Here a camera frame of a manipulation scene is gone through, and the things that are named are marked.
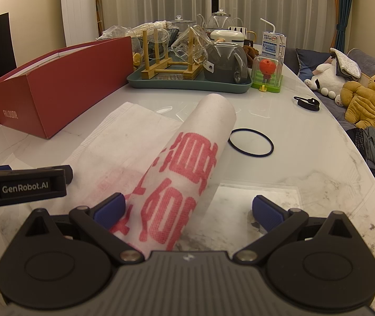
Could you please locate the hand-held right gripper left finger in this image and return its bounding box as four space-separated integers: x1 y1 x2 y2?
26 193 144 266

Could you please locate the blue curtain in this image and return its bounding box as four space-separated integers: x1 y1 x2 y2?
330 0 354 53

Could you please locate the white striped mug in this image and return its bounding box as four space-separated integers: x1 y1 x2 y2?
228 26 257 41

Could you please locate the white shopping bag red print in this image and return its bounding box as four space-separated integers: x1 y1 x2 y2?
64 94 237 259

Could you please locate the dark glass pitcher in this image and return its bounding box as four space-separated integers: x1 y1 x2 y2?
203 41 249 85

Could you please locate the glass teapot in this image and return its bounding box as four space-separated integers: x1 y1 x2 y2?
197 8 237 31

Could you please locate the teal tray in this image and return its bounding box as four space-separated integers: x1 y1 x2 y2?
127 64 253 93

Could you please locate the clear glass cup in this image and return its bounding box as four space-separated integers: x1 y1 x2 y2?
147 28 170 52
171 26 213 67

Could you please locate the brown plush toy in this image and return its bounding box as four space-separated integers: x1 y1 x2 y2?
243 45 260 61

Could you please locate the white pot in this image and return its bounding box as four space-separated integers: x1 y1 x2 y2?
209 28 248 48

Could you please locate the red cardboard box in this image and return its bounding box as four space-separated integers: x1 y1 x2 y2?
0 36 134 140

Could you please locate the white standing air conditioner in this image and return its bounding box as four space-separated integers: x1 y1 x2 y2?
60 0 100 47

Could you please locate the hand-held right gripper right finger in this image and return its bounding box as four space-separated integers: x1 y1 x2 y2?
233 194 353 266

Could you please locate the grey quilted cloth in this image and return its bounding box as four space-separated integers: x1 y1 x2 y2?
330 47 362 80

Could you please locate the crumpled plastic bag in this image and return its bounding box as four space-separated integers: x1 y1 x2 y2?
100 24 142 41

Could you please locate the orange figure toy clear case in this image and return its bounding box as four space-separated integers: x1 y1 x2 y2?
251 55 284 93

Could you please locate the yellow muscular cat plush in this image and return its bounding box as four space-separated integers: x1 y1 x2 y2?
340 72 375 133

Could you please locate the wooden cup rack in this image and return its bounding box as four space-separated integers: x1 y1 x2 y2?
141 28 204 80

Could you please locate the white dog plush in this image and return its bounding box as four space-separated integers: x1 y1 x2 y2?
304 60 343 106

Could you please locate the milk carton with straw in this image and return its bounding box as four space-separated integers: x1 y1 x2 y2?
260 18 287 65

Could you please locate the navy cushion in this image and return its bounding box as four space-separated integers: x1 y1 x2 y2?
295 48 332 83

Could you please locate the black rubber band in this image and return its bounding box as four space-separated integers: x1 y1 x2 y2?
228 128 275 157

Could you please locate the grey sofa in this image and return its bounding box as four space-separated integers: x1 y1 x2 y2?
286 47 375 186

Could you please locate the pot with glass lid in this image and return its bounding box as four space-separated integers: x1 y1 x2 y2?
169 14 197 32

